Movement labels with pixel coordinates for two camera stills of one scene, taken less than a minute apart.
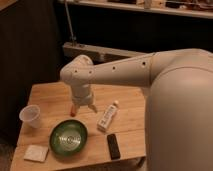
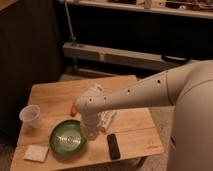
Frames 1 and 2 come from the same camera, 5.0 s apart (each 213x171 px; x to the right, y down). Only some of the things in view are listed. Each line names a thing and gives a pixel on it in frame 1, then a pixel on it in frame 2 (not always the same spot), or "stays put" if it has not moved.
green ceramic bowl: x=68 y=137 stays put
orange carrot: x=72 y=113 stays put
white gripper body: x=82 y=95 -> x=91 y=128
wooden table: x=116 y=131 stays put
